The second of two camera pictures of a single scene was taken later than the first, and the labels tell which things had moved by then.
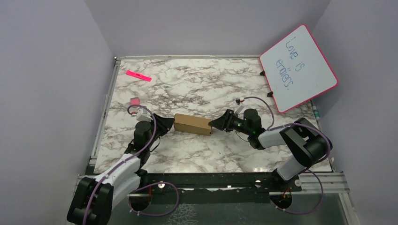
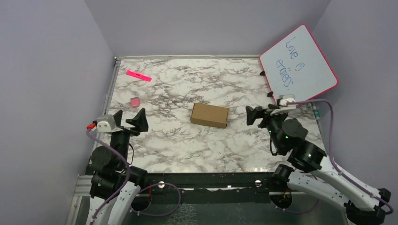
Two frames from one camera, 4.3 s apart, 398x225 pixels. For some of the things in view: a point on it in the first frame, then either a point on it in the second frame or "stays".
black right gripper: (224, 122) -> (252, 114)
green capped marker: (315, 111) stays
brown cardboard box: (192, 124) -> (210, 115)
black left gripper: (164, 123) -> (140, 120)
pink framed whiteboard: (296, 70) stays
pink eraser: (134, 101) stays
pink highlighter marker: (138, 75) stays
